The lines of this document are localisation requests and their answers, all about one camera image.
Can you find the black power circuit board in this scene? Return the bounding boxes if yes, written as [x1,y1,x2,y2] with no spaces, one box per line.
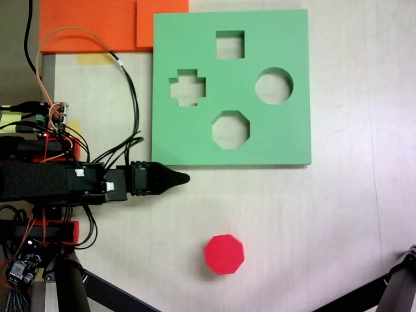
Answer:
[5,239,45,290]

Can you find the large orange foam block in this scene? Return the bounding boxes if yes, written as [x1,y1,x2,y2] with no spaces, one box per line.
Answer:
[38,0,153,55]

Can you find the thick black tripod leg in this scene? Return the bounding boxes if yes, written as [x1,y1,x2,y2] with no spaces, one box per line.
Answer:
[53,253,92,312]
[378,244,416,312]

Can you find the long yellow tape strip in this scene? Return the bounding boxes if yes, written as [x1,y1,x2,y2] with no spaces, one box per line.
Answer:
[76,53,113,66]

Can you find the red octagonal block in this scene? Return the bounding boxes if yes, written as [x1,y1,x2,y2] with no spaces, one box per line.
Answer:
[203,233,246,276]

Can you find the black arm wire bundle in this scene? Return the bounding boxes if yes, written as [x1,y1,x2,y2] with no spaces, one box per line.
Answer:
[92,136,144,165]

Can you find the yellow sticky note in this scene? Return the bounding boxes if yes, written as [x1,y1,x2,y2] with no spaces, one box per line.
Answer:
[0,112,24,134]

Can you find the orange wire loop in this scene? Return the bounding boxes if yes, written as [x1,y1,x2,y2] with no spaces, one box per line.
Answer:
[34,26,114,113]

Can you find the thin black tripod leg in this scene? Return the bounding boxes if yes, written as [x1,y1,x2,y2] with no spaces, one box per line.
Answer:
[311,274,393,312]
[83,269,163,312]

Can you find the red and black table clamp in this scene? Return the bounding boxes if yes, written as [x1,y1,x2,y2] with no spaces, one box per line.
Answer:
[0,219,81,247]
[0,135,81,163]

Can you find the black usb cable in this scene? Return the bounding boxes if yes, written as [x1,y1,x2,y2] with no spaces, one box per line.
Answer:
[0,122,42,134]
[0,101,45,114]

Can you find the long black servo wire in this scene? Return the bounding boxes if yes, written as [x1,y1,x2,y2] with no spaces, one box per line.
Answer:
[110,51,146,170]

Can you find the braided black cable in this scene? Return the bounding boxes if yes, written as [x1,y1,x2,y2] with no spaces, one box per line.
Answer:
[5,288,32,312]

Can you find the green shape sorter board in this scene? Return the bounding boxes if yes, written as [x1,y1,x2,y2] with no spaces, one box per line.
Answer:
[150,8,313,169]

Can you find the green controller circuit board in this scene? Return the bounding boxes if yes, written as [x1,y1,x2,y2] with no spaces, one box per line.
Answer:
[35,101,71,131]

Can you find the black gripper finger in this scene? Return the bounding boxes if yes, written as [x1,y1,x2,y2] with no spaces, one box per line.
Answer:
[151,161,191,196]

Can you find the black base wire loop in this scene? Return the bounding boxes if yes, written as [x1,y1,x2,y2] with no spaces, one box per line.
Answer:
[77,204,98,250]

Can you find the thick black cable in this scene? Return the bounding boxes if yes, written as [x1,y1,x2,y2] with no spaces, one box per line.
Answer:
[23,0,37,76]

